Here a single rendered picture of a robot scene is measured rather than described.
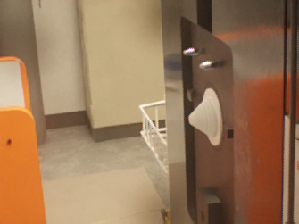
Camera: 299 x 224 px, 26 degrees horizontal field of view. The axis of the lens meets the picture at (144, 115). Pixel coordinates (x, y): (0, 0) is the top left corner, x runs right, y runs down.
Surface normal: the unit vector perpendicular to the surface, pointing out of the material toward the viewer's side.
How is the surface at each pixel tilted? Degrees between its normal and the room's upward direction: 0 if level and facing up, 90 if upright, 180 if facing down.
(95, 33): 90
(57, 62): 90
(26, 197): 90
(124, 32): 90
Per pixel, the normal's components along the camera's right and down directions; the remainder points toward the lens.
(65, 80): 0.21, 0.31
